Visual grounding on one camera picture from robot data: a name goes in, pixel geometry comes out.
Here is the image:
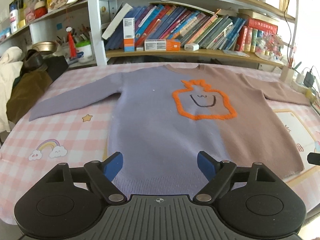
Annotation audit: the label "red tassel ornament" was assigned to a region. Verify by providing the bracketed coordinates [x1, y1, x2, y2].
[66, 7, 78, 59]

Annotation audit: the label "white green-lid jar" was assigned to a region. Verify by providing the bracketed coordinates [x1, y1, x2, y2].
[75, 40, 93, 63]

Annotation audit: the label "black power adapter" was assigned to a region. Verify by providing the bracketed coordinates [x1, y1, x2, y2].
[303, 67, 315, 88]

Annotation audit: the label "red dictionaries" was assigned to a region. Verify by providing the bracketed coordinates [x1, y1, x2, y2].
[234, 17, 278, 53]

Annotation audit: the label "pink checkered tablecloth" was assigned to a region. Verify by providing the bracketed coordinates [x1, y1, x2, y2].
[1, 62, 319, 225]

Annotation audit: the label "flat orange white box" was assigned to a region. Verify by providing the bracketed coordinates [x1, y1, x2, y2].
[144, 39, 181, 51]

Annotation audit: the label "cream white garment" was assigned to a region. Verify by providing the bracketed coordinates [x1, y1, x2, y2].
[0, 47, 23, 132]

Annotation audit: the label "brass bowl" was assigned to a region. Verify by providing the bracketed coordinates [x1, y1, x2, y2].
[31, 41, 57, 55]

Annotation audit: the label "colourful figurine decoration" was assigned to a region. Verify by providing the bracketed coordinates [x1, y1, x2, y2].
[255, 33, 284, 60]

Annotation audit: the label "wooden white bookshelf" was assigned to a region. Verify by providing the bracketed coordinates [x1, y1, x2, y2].
[1, 0, 298, 67]

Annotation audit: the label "dark leather shoe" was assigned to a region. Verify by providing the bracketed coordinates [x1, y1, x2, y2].
[23, 49, 48, 72]

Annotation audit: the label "row of colourful books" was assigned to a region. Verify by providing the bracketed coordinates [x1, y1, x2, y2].
[105, 3, 243, 51]

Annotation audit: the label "white orange medicine box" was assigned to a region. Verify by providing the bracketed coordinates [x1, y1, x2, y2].
[123, 18, 135, 52]

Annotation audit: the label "brown corduroy garment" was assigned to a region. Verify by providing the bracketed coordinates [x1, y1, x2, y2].
[7, 70, 53, 124]

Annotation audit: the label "white charger block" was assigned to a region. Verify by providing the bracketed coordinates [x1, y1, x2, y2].
[184, 43, 200, 51]

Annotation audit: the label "beige pen holder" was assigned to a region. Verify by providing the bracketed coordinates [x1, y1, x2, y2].
[279, 57, 295, 85]

